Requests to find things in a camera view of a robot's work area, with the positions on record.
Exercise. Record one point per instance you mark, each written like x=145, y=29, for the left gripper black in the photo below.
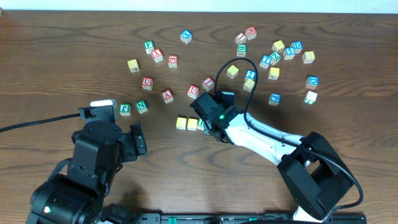
x=138, y=143

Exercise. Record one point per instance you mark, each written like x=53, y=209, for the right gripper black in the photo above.
x=208, y=122

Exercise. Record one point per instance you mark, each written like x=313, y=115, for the green R block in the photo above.
x=200, y=124

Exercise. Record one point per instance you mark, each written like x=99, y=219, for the yellow O block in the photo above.
x=192, y=124

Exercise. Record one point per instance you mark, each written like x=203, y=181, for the yellow C block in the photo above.
x=181, y=123

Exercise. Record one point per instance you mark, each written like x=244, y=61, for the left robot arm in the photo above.
x=75, y=190

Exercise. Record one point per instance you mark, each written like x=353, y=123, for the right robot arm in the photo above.
x=313, y=172

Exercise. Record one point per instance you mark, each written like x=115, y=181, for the red I block centre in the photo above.
x=208, y=83

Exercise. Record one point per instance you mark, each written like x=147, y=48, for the red i block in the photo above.
x=208, y=83
x=241, y=38

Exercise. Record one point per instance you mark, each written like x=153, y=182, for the red U block centre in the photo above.
x=193, y=91

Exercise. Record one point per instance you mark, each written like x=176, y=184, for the red u block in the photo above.
x=147, y=83
x=193, y=91

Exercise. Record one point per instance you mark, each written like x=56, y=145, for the yellow block centre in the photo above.
x=232, y=71

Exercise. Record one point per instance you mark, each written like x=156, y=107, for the yellow block below 2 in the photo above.
x=249, y=85

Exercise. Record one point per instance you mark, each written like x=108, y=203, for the green J block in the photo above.
x=125, y=109

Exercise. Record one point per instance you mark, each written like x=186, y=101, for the red A block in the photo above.
x=167, y=96

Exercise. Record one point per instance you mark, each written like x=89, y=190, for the blue 2 block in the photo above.
x=250, y=75

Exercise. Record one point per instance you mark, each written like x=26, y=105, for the green N block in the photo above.
x=141, y=107

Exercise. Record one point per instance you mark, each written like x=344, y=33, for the blue P block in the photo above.
x=274, y=99

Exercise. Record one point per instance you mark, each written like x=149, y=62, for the red E block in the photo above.
x=173, y=61

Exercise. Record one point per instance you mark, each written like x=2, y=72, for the green B block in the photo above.
x=241, y=50

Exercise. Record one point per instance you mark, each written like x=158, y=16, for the yellow K block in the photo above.
x=274, y=73

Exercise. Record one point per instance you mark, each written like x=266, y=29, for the blue T block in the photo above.
x=265, y=61

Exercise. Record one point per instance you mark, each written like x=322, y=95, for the red U block left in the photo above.
x=147, y=83

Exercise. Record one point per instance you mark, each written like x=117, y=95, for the red I block top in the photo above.
x=241, y=38

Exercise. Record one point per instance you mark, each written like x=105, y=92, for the green Z block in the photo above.
x=275, y=57

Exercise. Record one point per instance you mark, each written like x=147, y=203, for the blue X block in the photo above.
x=186, y=36

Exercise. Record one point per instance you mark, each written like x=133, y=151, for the red H block top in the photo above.
x=251, y=33

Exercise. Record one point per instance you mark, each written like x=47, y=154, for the yellow block far left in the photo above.
x=133, y=65

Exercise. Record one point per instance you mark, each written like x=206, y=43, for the yellow block top right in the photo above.
x=278, y=46

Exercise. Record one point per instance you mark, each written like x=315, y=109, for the green F block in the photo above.
x=149, y=46

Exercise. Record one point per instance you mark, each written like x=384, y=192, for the blue 5 block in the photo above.
x=288, y=53

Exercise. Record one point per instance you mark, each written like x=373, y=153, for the green white block right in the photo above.
x=310, y=97

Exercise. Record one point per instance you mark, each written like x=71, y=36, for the blue D block right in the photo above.
x=312, y=82

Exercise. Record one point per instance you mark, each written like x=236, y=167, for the blue d block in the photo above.
x=297, y=46
x=312, y=82

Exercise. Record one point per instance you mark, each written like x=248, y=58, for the blue D block top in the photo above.
x=297, y=46

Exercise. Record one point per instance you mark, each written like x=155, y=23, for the yellow 8 block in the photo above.
x=308, y=57

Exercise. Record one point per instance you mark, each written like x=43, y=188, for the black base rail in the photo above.
x=155, y=218

